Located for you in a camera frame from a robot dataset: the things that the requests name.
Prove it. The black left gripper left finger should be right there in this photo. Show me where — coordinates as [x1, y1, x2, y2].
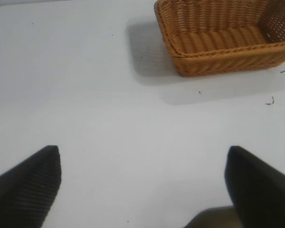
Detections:
[0, 145, 62, 228]

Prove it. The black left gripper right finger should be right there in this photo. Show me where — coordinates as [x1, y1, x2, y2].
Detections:
[224, 145, 285, 228]

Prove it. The brown woven wicker basket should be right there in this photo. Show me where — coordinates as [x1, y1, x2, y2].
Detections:
[153, 0, 285, 77]

